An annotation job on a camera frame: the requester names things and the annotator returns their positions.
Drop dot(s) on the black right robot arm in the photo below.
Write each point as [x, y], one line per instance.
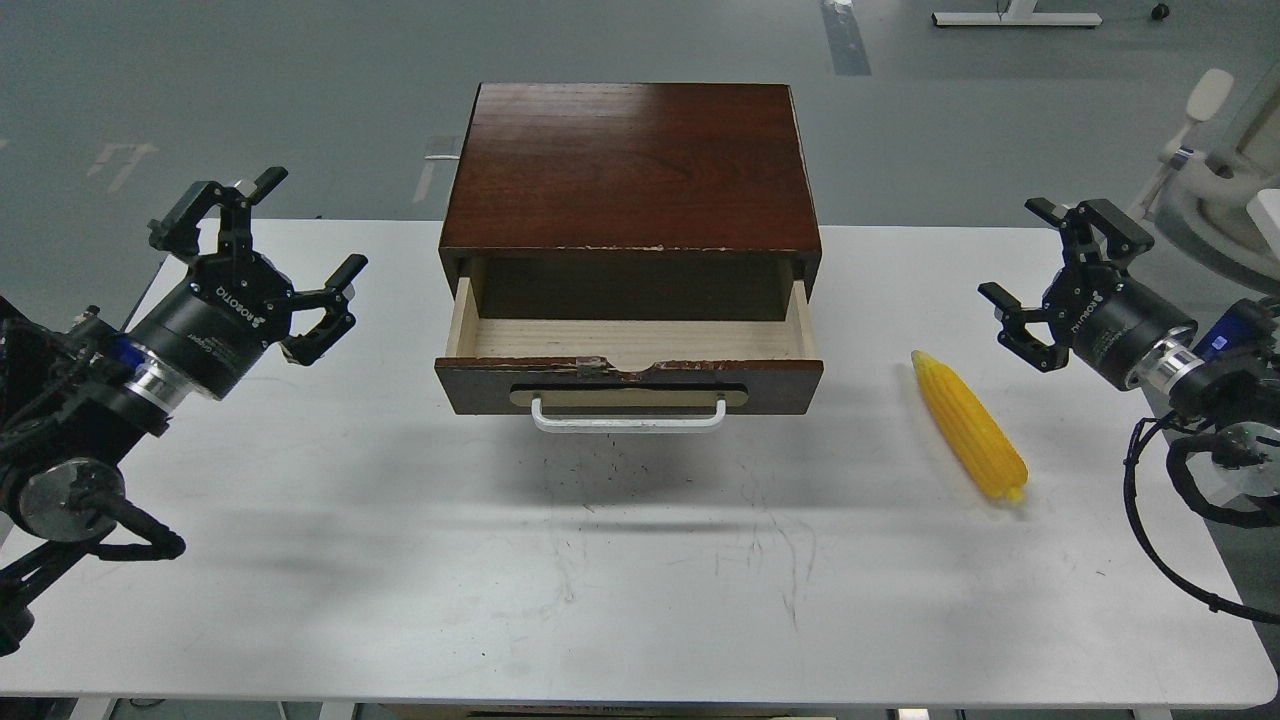
[1224, 382]

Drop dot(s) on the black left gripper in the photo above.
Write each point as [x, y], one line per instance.
[215, 320]

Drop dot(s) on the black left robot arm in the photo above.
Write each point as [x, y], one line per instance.
[75, 403]

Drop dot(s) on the wooden drawer with white handle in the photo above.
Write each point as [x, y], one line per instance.
[672, 374]

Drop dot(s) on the yellow corn cob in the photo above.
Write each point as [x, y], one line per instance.
[975, 438]

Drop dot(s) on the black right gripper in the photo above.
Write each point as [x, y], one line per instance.
[1092, 307]

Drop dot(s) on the dark wooden cabinet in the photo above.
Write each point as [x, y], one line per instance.
[654, 201]

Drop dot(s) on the white table leg base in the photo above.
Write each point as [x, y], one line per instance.
[1017, 14]

